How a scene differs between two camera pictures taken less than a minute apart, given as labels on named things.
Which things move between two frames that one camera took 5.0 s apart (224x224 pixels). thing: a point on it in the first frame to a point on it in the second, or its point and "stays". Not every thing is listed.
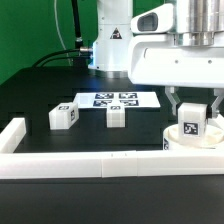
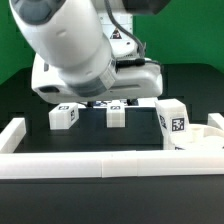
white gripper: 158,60 to 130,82
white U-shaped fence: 99,164 stays
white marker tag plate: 101,100 stays
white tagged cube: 192,118 to 174,121
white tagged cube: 64,116 stays
